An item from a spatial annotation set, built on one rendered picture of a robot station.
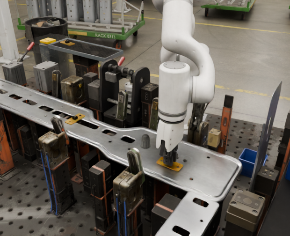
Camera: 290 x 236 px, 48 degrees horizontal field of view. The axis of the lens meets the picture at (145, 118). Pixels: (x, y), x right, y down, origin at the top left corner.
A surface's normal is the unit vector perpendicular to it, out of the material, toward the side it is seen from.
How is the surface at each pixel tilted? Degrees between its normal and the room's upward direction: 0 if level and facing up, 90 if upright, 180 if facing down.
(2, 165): 90
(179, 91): 88
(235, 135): 0
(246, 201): 0
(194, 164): 0
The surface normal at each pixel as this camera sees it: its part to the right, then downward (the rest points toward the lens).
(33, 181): 0.00, -0.86
